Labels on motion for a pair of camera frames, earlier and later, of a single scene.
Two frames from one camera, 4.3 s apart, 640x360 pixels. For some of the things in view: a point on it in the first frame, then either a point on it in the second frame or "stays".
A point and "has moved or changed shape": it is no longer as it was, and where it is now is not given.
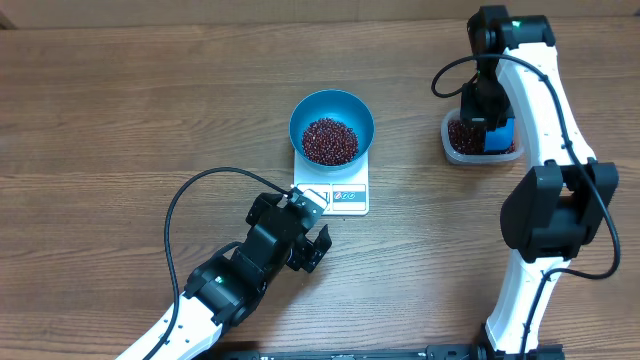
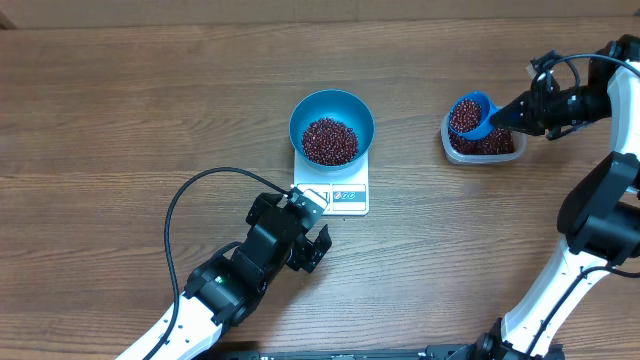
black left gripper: (311, 253) stays
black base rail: (435, 351) stays
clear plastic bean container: (481, 159) stays
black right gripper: (475, 116) -> (537, 116)
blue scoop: (500, 139) has moved or changed shape
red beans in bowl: (329, 142) stays
